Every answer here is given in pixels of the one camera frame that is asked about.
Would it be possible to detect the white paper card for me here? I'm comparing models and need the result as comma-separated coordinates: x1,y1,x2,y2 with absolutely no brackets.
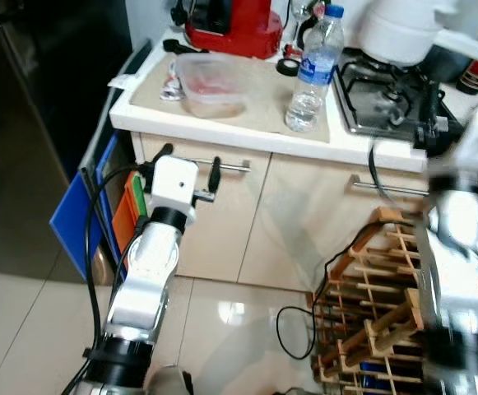
107,72,146,91

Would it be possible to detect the clear wine glass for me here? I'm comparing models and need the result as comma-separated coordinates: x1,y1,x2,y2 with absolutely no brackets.
288,0,318,52

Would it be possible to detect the red coffee machine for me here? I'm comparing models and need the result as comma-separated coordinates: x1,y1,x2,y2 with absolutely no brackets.
171,0,285,60

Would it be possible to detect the black gas hob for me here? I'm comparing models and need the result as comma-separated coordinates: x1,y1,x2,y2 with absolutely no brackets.
331,45,470,156

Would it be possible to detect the small blue object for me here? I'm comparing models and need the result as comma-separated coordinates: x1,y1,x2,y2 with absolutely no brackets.
359,360,389,378

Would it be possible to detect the wooden wine rack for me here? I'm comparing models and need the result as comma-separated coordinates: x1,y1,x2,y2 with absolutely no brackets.
311,206,437,395

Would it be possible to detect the cream kitchen cabinet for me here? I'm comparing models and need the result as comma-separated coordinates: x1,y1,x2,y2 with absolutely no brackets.
130,130,437,301

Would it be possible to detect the dark fridge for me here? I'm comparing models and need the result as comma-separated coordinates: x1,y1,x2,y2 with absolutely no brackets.
0,0,134,285

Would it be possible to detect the grey robot foot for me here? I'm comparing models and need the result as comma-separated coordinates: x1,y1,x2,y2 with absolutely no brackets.
142,365,195,395

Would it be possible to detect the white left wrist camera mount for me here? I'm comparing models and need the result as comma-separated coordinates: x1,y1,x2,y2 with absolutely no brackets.
151,155,200,213

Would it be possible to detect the metal drawer handle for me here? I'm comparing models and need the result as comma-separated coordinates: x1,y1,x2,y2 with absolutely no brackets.
171,155,253,175
348,174,430,200

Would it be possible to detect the black floor cable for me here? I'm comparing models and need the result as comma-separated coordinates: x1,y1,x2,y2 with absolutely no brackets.
275,245,363,360

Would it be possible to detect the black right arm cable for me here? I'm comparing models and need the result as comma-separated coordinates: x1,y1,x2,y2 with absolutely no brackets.
367,138,433,207

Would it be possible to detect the red lidded jar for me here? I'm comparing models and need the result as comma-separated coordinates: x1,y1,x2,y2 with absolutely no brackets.
456,59,478,94

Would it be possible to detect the clear plastic food container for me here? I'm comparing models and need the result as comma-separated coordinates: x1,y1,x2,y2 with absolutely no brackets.
173,53,253,119

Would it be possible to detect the small red white packet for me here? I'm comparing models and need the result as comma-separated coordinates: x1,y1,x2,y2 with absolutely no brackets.
160,67,183,102

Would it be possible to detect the white saucepan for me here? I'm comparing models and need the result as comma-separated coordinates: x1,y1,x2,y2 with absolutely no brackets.
358,0,478,68

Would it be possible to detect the blue board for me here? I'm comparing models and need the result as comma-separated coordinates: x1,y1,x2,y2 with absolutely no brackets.
49,136,123,285

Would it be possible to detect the clear water bottle blue cap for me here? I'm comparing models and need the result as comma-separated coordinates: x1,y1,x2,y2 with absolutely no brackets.
285,4,346,133

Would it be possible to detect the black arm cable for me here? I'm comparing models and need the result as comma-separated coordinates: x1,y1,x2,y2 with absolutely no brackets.
62,163,153,395
367,138,433,207

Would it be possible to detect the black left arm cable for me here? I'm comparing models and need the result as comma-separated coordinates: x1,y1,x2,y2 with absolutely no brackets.
62,163,153,395

